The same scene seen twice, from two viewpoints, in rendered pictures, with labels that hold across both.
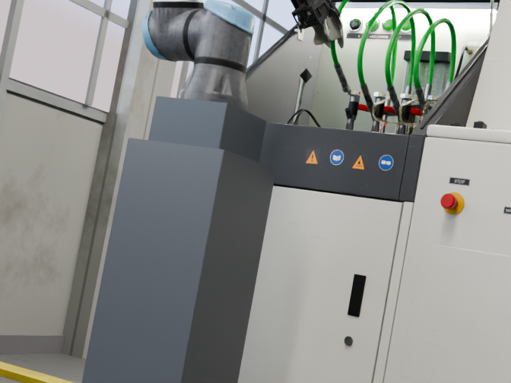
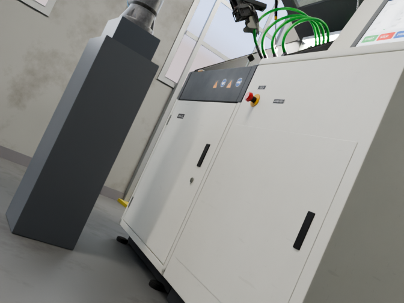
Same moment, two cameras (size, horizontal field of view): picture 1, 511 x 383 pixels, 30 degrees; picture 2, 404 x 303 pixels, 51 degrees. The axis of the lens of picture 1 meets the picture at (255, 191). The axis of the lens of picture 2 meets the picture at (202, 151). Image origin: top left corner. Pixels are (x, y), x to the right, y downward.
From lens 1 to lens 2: 1.42 m
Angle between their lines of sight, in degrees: 31
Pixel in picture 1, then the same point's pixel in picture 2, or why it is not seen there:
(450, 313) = (231, 164)
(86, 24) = not seen: hidden behind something
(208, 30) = not seen: outside the picture
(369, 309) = (204, 163)
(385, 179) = (235, 91)
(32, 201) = not seen: hidden behind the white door
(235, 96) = (137, 18)
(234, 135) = (127, 36)
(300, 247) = (195, 131)
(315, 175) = (213, 93)
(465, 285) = (243, 147)
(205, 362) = (76, 148)
